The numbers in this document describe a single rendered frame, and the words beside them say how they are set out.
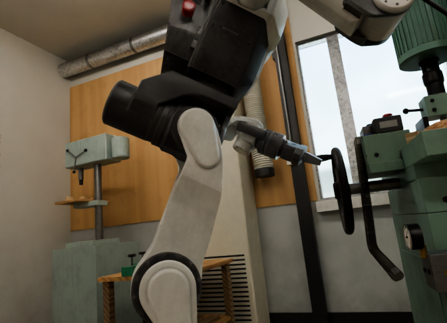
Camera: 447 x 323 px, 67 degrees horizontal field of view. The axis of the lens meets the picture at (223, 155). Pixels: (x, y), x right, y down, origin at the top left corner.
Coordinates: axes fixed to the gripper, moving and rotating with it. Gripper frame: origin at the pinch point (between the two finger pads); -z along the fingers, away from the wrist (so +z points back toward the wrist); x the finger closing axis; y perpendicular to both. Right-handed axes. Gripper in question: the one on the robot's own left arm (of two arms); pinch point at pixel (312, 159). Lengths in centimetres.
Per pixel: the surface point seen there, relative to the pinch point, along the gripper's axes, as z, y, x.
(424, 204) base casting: -31.1, 2.7, 15.5
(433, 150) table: -26.5, 16.7, 21.5
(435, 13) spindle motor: -18, 53, -19
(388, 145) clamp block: -19.3, 11.8, -1.2
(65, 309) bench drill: 129, -176, -46
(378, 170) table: -19.1, 4.6, 3.7
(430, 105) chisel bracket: -26.9, 26.5, -13.3
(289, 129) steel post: 36, -16, -144
